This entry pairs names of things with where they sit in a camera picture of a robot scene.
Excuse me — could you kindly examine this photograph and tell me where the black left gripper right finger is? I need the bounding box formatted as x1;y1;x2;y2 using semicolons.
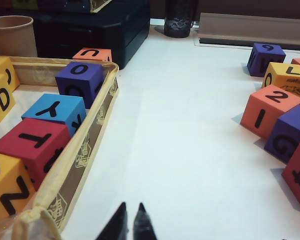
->
132;201;158;240

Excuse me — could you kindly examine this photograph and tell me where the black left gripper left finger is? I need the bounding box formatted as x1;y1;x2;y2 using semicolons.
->
94;201;129;240

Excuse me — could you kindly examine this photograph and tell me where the red block numeral 4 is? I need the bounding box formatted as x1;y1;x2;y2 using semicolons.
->
281;142;300;216

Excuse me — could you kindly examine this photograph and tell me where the orange block 2 and I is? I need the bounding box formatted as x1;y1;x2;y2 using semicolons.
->
239;84;300;140

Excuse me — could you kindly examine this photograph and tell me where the purple block G and 8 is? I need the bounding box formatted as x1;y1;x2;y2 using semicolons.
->
263;104;300;165

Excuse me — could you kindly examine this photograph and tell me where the red block letter T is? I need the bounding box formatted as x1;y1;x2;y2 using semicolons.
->
0;117;72;192

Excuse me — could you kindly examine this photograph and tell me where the blue block letter Y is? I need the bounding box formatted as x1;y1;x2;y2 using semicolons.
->
21;93;88;138

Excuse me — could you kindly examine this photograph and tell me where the purple block letter O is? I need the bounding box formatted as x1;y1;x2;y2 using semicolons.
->
54;61;105;110

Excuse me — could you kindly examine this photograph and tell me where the orange block letter U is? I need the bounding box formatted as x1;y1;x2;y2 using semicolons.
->
71;47;113;63

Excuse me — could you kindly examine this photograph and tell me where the yellow block letter J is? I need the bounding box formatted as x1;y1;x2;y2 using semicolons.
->
0;55;21;92

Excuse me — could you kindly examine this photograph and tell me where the yellow-trim fabric storage box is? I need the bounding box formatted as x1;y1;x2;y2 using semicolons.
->
0;56;120;240

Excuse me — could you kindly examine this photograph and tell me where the yellow block 6 and Z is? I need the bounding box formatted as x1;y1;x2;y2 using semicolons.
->
0;151;37;222

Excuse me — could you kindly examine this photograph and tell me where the navy hard case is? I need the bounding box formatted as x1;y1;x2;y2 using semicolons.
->
31;2;151;70

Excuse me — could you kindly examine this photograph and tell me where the black mug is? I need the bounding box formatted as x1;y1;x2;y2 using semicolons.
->
164;0;199;39

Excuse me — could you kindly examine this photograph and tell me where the yellow block L and picture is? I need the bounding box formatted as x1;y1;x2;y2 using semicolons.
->
261;61;300;98

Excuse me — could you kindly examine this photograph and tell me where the purple block 9 and N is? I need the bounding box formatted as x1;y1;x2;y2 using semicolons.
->
246;42;287;78

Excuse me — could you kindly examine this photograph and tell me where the tan paper cup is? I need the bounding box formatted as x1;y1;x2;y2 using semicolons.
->
0;15;38;58

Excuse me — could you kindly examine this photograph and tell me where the yellow patterned box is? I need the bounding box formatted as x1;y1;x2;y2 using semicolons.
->
88;0;116;14

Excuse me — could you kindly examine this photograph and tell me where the brown desk divider panel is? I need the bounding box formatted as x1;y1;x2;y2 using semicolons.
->
149;0;300;21

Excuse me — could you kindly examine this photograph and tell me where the beige cable tray rail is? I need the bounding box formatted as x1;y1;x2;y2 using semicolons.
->
198;12;300;47

